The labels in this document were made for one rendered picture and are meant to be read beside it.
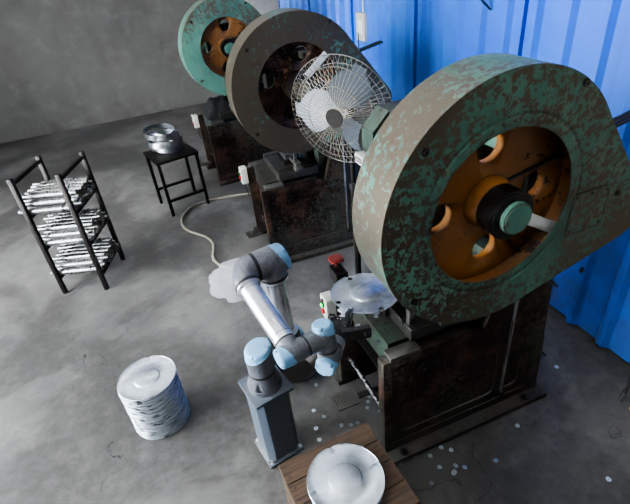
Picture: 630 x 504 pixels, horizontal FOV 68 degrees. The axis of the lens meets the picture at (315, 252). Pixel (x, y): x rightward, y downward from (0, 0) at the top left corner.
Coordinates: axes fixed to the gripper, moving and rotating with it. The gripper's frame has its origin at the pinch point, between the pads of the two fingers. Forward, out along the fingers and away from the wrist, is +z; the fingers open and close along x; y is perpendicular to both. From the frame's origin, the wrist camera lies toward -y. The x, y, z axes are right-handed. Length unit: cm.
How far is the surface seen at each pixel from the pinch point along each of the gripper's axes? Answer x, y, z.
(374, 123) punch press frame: -68, -5, 27
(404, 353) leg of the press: 16.4, -21.2, -3.3
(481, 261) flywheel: -29, -46, -4
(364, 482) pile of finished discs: 47, -12, -42
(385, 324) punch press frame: 14.8, -11.3, 11.8
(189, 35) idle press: -88, 192, 241
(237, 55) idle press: -85, 86, 107
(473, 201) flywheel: -55, -41, -13
